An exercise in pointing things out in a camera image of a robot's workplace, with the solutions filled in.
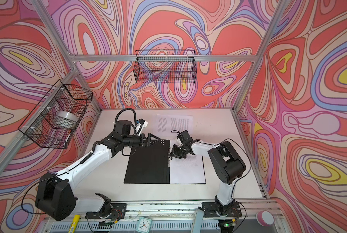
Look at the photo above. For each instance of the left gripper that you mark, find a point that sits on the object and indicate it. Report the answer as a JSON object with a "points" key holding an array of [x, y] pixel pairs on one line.
{"points": [[147, 141]]}

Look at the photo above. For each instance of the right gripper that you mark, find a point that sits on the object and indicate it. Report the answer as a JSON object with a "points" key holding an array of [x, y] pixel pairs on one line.
{"points": [[175, 153]]}

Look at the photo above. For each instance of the printed paper sheet back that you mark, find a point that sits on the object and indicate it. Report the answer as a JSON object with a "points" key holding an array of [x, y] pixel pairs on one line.
{"points": [[168, 126]]}

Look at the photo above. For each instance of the printed paper sheet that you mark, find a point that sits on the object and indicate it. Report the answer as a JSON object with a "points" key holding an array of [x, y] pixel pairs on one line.
{"points": [[187, 171], [168, 126]]}

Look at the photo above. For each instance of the red folder with black interior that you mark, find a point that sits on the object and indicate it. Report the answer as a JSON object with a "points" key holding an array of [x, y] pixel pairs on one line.
{"points": [[149, 165]]}

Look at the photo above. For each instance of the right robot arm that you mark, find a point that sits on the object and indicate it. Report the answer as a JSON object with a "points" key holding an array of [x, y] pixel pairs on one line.
{"points": [[227, 163]]}

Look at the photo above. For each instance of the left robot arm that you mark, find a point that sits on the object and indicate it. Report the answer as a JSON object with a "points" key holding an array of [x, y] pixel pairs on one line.
{"points": [[55, 194]]}

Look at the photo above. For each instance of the small teal clock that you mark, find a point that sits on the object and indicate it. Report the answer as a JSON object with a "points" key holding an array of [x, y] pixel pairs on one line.
{"points": [[144, 225]]}

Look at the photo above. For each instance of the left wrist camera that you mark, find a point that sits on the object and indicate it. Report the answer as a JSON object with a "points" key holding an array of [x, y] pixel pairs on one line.
{"points": [[124, 127]]}

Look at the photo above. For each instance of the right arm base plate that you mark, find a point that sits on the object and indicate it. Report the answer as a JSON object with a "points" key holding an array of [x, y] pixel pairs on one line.
{"points": [[215, 209]]}

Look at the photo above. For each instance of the black wire basket back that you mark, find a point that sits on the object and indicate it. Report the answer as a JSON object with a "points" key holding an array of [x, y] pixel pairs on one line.
{"points": [[165, 66]]}

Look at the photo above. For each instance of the black wire basket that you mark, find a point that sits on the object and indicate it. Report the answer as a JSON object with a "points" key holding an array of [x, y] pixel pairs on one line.
{"points": [[59, 118], [165, 66]]}

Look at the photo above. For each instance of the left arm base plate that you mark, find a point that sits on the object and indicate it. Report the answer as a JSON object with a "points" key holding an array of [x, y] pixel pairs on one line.
{"points": [[109, 210]]}

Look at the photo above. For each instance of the black wire basket left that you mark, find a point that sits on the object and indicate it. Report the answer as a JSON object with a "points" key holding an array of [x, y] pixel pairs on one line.
{"points": [[59, 118]]}

